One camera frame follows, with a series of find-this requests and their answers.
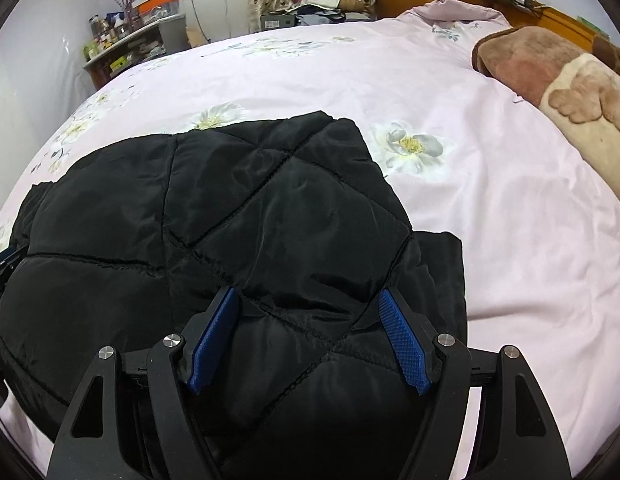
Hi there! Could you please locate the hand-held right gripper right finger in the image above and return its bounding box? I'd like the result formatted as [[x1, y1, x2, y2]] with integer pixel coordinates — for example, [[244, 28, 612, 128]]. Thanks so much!
[[377, 287, 573, 480]]

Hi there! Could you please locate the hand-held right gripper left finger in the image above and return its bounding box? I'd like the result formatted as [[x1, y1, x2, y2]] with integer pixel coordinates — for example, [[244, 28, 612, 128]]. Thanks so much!
[[46, 286, 238, 480]]

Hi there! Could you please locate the black quilted jacket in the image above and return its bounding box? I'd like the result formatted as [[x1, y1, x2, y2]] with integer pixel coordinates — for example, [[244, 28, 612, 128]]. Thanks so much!
[[0, 110, 469, 480]]

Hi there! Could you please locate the pile of clothes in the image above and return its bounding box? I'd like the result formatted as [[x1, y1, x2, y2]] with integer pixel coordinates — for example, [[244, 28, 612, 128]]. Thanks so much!
[[285, 0, 377, 27]]

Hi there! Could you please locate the pink floral bed quilt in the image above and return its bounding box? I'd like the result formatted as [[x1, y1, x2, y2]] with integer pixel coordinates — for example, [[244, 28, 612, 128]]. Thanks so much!
[[0, 0, 620, 480]]

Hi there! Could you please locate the cluttered storage shelf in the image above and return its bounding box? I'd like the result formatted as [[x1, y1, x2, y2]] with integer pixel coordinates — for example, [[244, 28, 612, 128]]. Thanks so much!
[[82, 12, 188, 92]]

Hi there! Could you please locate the group of bottles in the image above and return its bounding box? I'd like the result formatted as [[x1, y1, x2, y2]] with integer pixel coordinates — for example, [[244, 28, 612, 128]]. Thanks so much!
[[82, 12, 132, 58]]

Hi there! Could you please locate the orange lid storage box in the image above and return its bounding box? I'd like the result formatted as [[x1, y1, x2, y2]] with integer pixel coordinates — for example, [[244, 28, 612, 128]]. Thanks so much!
[[132, 0, 183, 23]]

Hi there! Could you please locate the pink beige plush blanket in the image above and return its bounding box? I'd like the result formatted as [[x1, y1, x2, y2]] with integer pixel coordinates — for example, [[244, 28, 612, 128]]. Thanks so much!
[[472, 30, 620, 206]]

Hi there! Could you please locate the black box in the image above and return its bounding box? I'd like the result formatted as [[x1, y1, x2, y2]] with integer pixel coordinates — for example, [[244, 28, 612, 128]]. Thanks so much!
[[260, 12, 297, 32]]

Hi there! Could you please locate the orange wooden headboard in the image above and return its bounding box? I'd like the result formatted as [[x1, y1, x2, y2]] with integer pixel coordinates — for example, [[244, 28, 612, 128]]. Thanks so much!
[[507, 5, 620, 63]]

